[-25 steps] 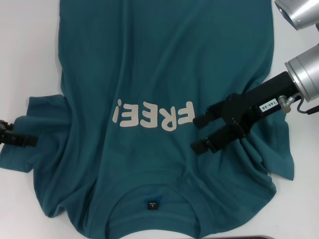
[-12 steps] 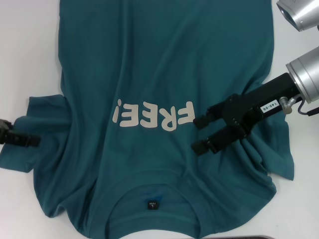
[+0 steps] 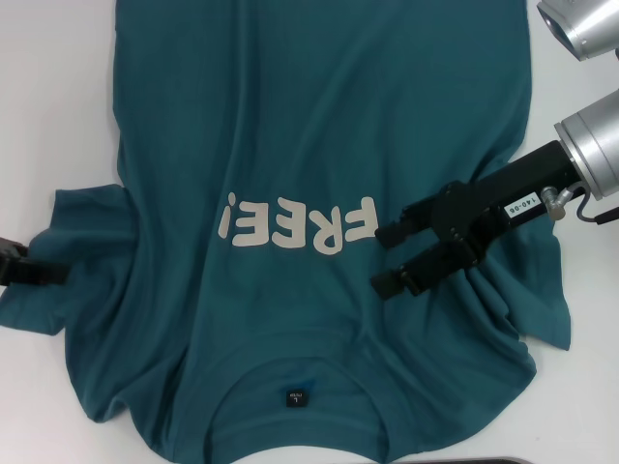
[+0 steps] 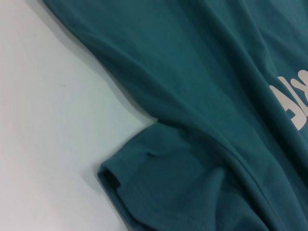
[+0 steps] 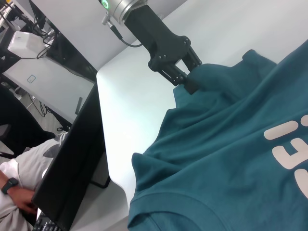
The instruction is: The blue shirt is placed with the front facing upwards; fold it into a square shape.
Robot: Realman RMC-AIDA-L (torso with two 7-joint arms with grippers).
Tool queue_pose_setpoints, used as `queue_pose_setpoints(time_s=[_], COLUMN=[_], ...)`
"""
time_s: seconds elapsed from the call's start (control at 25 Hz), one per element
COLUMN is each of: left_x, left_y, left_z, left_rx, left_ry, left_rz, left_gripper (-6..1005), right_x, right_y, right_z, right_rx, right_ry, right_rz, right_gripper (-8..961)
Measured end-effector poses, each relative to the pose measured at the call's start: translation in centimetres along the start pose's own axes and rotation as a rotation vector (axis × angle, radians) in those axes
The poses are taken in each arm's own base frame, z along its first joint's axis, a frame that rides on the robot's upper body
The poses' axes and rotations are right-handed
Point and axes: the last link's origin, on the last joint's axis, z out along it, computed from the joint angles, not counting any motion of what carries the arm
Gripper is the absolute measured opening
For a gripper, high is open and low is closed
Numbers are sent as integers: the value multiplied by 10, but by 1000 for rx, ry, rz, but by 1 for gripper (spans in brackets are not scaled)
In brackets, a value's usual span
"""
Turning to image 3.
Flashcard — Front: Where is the teal T-shirt with white print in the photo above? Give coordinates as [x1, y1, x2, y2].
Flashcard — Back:
[0, 0, 573, 464]

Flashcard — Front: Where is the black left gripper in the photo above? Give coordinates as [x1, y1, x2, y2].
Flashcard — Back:
[0, 235, 70, 289]

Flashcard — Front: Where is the right gripper cable with connector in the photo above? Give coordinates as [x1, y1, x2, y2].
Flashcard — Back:
[542, 183, 619, 226]

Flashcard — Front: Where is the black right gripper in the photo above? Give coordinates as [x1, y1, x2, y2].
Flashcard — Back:
[369, 138, 577, 302]

